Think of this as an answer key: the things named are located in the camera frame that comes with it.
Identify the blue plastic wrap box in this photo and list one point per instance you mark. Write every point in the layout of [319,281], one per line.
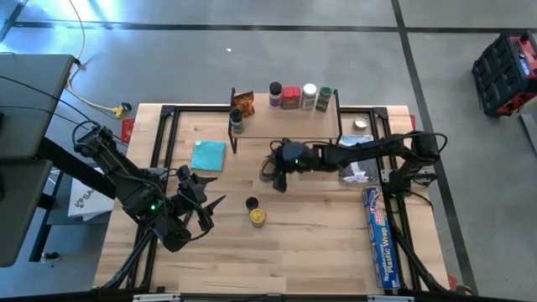
[382,235]

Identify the bagel seasoning jar white lid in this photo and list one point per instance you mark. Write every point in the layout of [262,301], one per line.
[309,95]

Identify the orange seasoning packet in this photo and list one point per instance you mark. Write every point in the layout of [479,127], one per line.
[244,105]

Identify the wooden shelf black legs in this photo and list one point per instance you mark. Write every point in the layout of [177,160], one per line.
[289,126]

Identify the red black tool case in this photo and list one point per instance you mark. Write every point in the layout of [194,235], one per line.
[507,75]

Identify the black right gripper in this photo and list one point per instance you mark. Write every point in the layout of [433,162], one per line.
[293,157]

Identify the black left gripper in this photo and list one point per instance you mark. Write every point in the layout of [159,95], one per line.
[193,193]

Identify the silver metal bracket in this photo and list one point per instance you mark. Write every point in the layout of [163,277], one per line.
[390,299]
[155,298]

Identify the orange spice jar black lid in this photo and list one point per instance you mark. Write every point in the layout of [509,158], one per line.
[251,203]

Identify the purple label spice jar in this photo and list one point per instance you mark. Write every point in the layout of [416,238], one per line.
[275,94]

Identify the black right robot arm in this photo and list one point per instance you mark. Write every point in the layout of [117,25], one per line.
[369,151]

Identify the black metal table frame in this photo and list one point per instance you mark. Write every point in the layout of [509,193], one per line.
[168,126]

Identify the teal cloth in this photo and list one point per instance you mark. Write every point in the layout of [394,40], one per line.
[209,156]

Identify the white paper bag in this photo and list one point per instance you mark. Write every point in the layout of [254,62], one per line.
[88,201]

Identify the chili onion jar yellow lid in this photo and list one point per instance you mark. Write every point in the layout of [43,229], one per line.
[257,218]

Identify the teal label jar black lid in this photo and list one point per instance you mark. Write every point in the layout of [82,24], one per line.
[236,121]

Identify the oregano jar green lid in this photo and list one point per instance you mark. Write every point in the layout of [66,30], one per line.
[324,98]

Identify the red spice tin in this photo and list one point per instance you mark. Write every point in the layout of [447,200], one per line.
[291,98]

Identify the grey floor plate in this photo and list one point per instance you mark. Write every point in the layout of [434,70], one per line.
[529,134]

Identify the red tag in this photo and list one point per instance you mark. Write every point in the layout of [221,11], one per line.
[412,122]
[127,131]

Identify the small round silver tin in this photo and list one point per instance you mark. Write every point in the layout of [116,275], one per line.
[360,124]

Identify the grey desk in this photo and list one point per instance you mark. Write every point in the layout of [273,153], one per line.
[29,109]

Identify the small red clamp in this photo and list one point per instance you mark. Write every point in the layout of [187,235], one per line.
[452,282]

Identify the black desk foot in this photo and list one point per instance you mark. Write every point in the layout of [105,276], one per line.
[49,256]

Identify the waterfall cover book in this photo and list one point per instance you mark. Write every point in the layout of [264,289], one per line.
[361,174]

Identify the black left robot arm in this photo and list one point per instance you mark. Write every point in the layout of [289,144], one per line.
[121,180]

